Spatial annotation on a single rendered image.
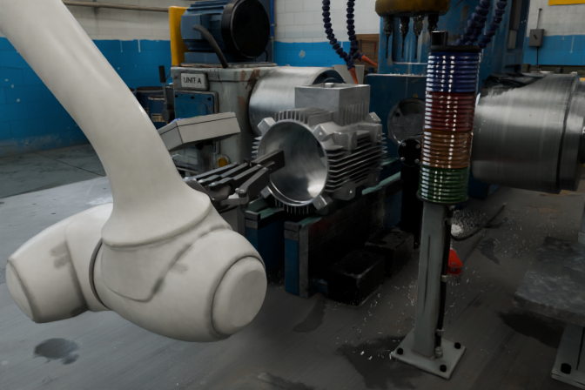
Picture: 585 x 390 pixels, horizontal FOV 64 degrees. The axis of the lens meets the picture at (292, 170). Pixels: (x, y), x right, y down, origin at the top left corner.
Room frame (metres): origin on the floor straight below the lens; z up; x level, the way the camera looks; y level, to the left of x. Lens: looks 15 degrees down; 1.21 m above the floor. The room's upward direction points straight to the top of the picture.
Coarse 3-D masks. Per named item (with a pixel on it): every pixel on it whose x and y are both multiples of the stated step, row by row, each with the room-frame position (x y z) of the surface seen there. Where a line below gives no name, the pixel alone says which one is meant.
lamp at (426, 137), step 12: (432, 132) 0.55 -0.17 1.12; (444, 132) 0.54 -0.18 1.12; (456, 132) 0.54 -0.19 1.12; (468, 132) 0.55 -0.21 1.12; (432, 144) 0.55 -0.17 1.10; (444, 144) 0.54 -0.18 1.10; (456, 144) 0.54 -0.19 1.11; (468, 144) 0.55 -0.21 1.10; (420, 156) 0.58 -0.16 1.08; (432, 156) 0.55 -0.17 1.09; (444, 156) 0.54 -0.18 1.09; (456, 156) 0.54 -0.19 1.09; (468, 156) 0.55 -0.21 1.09; (444, 168) 0.54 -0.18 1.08; (456, 168) 0.54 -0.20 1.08
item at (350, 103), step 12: (312, 84) 0.95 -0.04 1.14; (324, 84) 0.98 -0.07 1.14; (336, 84) 0.99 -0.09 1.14; (348, 84) 0.97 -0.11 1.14; (300, 96) 0.90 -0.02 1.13; (312, 96) 0.88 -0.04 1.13; (324, 96) 0.87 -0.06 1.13; (336, 96) 0.85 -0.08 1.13; (348, 96) 0.87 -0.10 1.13; (360, 96) 0.91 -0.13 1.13; (336, 108) 0.85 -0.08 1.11; (348, 108) 0.87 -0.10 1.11; (360, 108) 0.91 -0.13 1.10; (336, 120) 0.85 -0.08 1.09; (348, 120) 0.87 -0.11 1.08; (360, 120) 0.91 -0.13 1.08
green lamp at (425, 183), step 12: (420, 168) 0.57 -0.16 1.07; (432, 168) 0.55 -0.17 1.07; (468, 168) 0.55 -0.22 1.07; (420, 180) 0.57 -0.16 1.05; (432, 180) 0.55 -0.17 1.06; (444, 180) 0.54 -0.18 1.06; (456, 180) 0.54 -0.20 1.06; (420, 192) 0.57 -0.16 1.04; (432, 192) 0.55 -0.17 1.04; (444, 192) 0.54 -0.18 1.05; (456, 192) 0.54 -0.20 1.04
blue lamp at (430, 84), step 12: (432, 60) 0.56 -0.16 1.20; (444, 60) 0.55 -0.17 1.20; (456, 60) 0.54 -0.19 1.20; (468, 60) 0.54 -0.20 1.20; (432, 72) 0.56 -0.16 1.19; (444, 72) 0.55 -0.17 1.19; (456, 72) 0.54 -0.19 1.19; (468, 72) 0.54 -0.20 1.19; (432, 84) 0.56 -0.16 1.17; (444, 84) 0.55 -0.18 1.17; (456, 84) 0.54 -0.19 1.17; (468, 84) 0.54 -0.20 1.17
